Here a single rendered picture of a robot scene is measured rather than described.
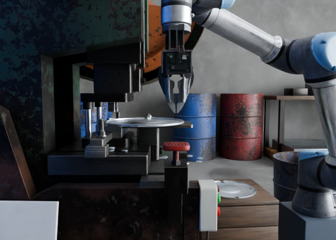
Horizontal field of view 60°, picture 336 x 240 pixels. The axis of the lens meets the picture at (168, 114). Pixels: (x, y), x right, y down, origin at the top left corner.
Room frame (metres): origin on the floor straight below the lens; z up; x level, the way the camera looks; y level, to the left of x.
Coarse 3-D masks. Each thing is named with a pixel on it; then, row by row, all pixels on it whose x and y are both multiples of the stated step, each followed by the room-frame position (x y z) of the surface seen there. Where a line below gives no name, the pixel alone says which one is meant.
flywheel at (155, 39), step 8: (152, 8) 1.44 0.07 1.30; (160, 8) 1.44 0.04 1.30; (152, 16) 1.44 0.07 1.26; (152, 24) 1.44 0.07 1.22; (160, 24) 1.44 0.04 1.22; (192, 24) 1.41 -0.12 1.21; (152, 32) 1.44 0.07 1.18; (160, 32) 1.44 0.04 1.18; (152, 40) 1.44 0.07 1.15; (160, 40) 1.44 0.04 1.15; (184, 40) 1.41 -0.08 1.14; (152, 48) 1.44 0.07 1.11; (160, 48) 1.44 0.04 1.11; (152, 56) 1.41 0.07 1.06; (160, 56) 1.41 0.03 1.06; (152, 64) 1.41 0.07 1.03; (160, 64) 1.41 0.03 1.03; (144, 72) 1.41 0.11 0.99
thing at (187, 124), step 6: (168, 126) 1.01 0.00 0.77; (174, 126) 1.01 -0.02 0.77; (180, 126) 1.01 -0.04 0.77; (186, 126) 1.01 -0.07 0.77; (192, 126) 1.02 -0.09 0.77; (138, 132) 1.03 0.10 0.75; (144, 132) 1.03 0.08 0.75; (150, 132) 1.03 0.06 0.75; (156, 132) 1.03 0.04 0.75; (138, 138) 1.03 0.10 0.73; (144, 138) 1.03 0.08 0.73; (150, 138) 1.03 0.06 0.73; (156, 138) 1.03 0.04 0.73; (138, 144) 1.03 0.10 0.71; (144, 144) 1.03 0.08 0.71; (150, 144) 1.03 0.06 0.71; (156, 144) 1.03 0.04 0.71; (156, 150) 1.03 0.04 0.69; (156, 156) 1.03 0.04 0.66
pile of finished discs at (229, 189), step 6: (222, 186) 1.62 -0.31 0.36; (228, 186) 1.62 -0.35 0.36; (234, 186) 1.62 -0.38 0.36; (240, 186) 1.64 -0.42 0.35; (246, 186) 1.64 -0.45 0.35; (222, 192) 1.54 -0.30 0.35; (228, 192) 1.53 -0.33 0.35; (234, 192) 1.53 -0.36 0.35; (240, 192) 1.54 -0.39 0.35; (246, 192) 1.54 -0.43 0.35; (252, 192) 1.54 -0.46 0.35; (228, 198) 1.45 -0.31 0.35; (234, 198) 1.45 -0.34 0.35; (240, 198) 1.45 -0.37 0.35
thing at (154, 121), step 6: (108, 120) 1.10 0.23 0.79; (114, 120) 1.14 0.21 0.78; (120, 120) 1.14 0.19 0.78; (126, 120) 1.14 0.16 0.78; (132, 120) 1.08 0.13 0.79; (138, 120) 1.08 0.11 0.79; (144, 120) 1.08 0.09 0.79; (150, 120) 1.08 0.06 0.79; (156, 120) 1.08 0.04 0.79; (162, 120) 1.14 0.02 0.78; (168, 120) 1.14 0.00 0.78; (174, 120) 1.14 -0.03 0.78; (180, 120) 1.12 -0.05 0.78; (120, 126) 0.95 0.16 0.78; (126, 126) 0.94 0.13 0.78; (132, 126) 0.94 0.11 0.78; (138, 126) 0.94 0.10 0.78; (144, 126) 0.94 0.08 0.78; (150, 126) 0.94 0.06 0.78; (156, 126) 0.94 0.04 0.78; (162, 126) 0.95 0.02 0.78
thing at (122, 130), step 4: (96, 124) 1.02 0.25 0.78; (96, 128) 1.00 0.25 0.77; (104, 128) 1.00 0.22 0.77; (108, 128) 1.00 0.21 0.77; (112, 128) 1.00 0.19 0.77; (116, 128) 1.00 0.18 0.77; (120, 128) 1.00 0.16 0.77; (124, 128) 1.08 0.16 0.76; (96, 132) 1.00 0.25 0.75; (108, 132) 1.00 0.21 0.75; (112, 132) 1.00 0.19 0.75; (116, 132) 1.00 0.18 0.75; (120, 132) 1.00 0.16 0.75; (124, 132) 1.08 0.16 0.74; (112, 136) 1.00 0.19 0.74; (116, 136) 1.00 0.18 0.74; (120, 136) 1.00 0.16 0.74
